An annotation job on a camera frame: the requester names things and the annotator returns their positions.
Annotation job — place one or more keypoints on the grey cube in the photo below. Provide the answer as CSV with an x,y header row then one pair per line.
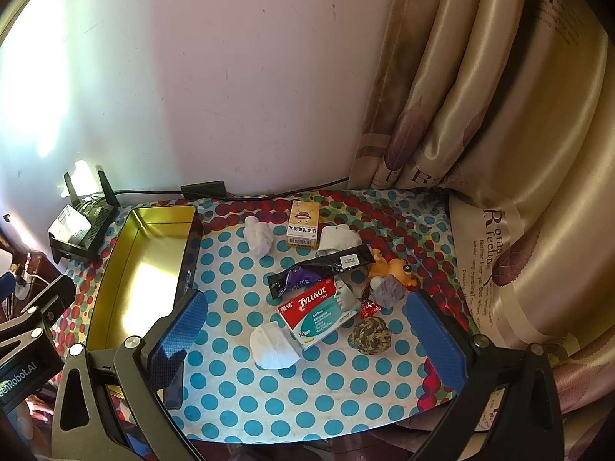
x,y
388,293

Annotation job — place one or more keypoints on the wide white sock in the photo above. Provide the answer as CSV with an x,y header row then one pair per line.
x,y
338,240

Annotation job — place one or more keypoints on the white power strip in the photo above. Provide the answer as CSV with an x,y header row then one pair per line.
x,y
21,290

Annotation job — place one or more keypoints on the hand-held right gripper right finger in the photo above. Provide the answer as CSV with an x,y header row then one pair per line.
x,y
435,341

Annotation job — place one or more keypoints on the polka dot tablecloth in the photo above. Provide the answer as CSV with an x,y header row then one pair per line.
x,y
240,394

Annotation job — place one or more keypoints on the beige leaf print curtain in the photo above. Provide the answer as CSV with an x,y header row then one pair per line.
x,y
528,201

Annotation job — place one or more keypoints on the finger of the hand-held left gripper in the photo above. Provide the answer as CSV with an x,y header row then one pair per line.
x,y
50,295
7,288

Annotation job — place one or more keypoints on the black router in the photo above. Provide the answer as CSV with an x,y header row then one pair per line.
x,y
98,221

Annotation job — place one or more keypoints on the small white sock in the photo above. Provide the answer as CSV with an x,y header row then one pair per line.
x,y
258,240

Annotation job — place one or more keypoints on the black power adapter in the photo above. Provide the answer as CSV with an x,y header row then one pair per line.
x,y
204,188

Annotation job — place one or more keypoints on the face print mask packet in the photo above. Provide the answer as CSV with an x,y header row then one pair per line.
x,y
347,295

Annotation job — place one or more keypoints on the large white sock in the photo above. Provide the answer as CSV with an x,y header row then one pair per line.
x,y
274,345

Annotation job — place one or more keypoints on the white box with label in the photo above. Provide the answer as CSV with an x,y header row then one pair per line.
x,y
69,223

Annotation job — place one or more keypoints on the dark wooden nightstand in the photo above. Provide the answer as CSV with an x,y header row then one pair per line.
x,y
41,264

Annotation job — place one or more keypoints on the black and purple packet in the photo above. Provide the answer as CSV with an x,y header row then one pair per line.
x,y
331,261

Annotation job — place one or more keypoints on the red candy wrapper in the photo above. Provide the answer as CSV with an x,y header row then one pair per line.
x,y
369,308

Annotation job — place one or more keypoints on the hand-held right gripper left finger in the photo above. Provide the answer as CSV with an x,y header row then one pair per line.
x,y
182,326

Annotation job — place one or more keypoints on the orange toy animal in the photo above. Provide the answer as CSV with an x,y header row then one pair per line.
x,y
394,269

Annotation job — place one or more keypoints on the gold tin box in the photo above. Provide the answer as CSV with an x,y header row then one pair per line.
x,y
144,269

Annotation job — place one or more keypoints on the yellow medicine box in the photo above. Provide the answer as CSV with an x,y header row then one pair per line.
x,y
303,223

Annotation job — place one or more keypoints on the red and teal medicine box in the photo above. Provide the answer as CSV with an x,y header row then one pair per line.
x,y
312,314

